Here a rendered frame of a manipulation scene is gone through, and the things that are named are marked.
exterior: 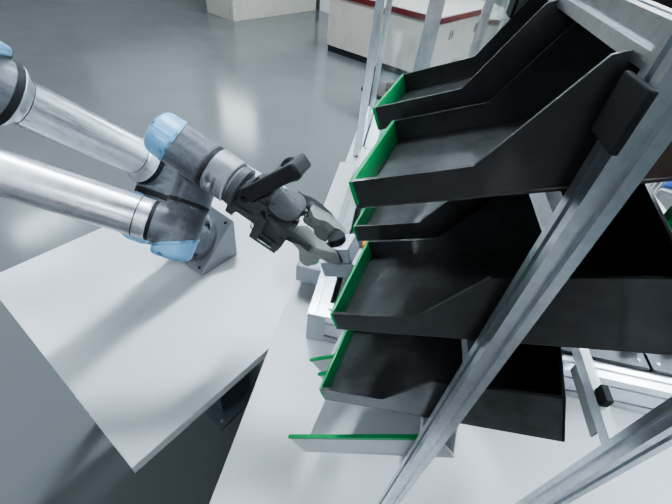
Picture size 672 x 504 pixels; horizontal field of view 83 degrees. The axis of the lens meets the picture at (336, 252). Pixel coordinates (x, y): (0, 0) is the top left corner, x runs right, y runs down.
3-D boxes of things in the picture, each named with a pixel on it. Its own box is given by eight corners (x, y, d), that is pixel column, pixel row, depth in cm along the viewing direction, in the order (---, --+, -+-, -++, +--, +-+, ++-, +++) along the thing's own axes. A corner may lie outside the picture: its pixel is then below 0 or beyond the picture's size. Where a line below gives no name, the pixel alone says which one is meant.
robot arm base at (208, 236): (168, 246, 115) (140, 239, 106) (191, 202, 114) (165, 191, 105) (200, 269, 109) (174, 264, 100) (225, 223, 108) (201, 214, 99)
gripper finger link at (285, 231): (319, 243, 62) (280, 208, 62) (323, 237, 60) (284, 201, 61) (302, 258, 58) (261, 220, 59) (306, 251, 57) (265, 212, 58)
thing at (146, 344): (-11, 286, 102) (-16, 279, 100) (246, 170, 158) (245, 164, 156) (135, 473, 74) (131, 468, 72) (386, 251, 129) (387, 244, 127)
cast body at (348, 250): (324, 276, 65) (312, 243, 61) (333, 260, 68) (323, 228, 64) (370, 279, 61) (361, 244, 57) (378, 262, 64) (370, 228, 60)
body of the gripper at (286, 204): (296, 231, 69) (241, 193, 68) (315, 200, 63) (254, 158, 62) (276, 257, 64) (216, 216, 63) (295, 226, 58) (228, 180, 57)
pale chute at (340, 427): (303, 452, 65) (287, 437, 64) (332, 386, 74) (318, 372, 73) (455, 459, 48) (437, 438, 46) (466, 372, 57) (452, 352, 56)
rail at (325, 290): (305, 338, 97) (307, 311, 90) (357, 168, 162) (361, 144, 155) (326, 342, 97) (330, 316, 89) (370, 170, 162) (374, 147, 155)
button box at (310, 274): (295, 280, 106) (295, 264, 102) (313, 234, 121) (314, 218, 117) (319, 285, 105) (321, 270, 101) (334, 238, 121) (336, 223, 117)
